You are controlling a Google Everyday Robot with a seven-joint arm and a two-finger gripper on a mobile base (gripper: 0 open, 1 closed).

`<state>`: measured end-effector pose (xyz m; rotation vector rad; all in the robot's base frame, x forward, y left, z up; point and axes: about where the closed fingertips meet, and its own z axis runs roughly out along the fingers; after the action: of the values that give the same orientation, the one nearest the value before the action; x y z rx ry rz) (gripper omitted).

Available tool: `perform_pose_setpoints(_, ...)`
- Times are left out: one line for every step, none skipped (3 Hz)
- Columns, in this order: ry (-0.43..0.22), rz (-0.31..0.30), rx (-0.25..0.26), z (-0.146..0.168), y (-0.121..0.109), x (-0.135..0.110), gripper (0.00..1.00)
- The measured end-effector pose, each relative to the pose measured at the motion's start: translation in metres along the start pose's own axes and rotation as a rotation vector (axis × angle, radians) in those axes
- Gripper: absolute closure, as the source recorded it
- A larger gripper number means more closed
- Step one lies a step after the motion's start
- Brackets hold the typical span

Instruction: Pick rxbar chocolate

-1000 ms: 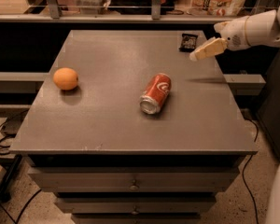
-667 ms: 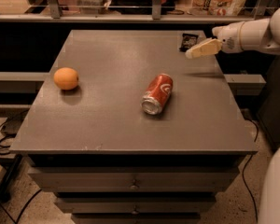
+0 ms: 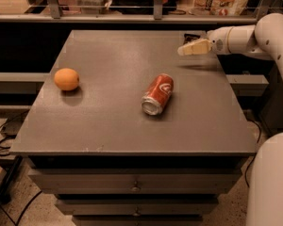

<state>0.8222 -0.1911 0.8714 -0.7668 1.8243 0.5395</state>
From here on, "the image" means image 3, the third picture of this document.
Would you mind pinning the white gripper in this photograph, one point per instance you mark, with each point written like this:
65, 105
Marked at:
219, 41

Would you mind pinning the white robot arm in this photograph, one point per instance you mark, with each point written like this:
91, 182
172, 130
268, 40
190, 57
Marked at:
263, 40

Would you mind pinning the red soda can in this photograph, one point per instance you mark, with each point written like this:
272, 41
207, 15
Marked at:
157, 95

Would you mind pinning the black bag behind glass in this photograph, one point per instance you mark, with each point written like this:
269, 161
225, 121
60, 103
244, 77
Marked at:
142, 7

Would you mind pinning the grey drawer cabinet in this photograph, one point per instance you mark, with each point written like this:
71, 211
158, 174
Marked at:
89, 146

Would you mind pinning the orange fruit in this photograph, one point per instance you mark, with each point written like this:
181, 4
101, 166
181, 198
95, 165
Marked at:
66, 79

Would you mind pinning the round metal drawer knob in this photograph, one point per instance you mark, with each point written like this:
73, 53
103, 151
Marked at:
135, 187

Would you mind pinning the lower metal drawer knob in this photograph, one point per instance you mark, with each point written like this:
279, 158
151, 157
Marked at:
137, 212

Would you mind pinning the metal railing frame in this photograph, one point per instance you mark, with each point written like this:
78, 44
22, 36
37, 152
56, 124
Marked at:
67, 11

